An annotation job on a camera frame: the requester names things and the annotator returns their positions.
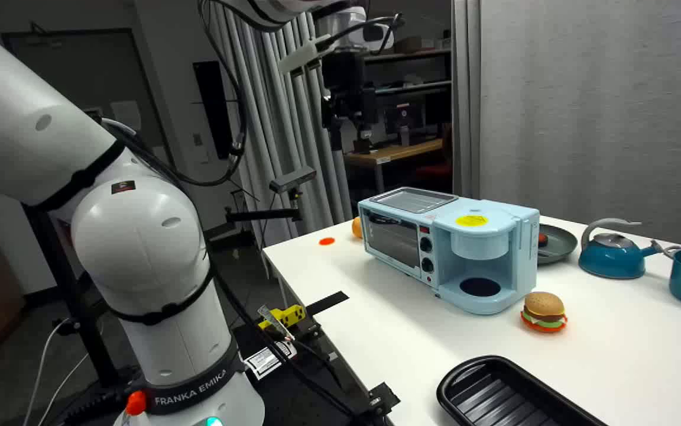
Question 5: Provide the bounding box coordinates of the grey curtain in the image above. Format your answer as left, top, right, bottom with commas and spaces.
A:
448, 0, 681, 250

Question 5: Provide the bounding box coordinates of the orange knob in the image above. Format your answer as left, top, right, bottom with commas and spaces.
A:
125, 389, 151, 419

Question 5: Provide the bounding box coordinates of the long black tape strip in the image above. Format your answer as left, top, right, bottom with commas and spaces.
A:
305, 289, 352, 316

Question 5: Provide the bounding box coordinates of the white cable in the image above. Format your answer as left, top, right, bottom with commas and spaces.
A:
21, 316, 90, 426

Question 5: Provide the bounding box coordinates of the light blue toaster oven station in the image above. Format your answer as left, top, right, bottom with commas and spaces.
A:
357, 185, 542, 318

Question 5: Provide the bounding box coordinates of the black table bracket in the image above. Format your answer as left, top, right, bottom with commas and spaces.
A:
367, 381, 401, 414

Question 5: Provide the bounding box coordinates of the toy hamburger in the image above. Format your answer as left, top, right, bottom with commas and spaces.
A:
520, 289, 570, 336

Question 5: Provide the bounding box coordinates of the yellow and black clamp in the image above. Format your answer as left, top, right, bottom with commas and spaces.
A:
255, 303, 309, 335

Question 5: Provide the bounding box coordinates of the dark grey plate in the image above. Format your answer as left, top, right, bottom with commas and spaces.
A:
536, 224, 579, 267

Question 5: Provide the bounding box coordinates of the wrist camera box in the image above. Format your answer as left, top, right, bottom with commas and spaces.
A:
349, 7, 397, 51

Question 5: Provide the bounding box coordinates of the wooden desk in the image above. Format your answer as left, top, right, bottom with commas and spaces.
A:
345, 137, 447, 192

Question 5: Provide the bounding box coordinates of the dark shelf unit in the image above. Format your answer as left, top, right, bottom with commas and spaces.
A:
361, 44, 453, 148

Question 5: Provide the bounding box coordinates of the black ridged baking tray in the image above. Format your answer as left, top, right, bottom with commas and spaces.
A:
435, 353, 610, 426

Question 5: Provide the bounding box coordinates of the white pleated curtain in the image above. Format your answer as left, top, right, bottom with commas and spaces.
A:
196, 0, 354, 239

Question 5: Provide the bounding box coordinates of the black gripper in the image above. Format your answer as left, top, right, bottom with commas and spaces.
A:
320, 51, 368, 154

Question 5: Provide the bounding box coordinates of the black monitor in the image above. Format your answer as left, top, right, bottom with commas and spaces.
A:
190, 59, 236, 163

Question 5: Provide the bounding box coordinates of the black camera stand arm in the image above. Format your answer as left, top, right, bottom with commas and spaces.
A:
225, 163, 319, 228

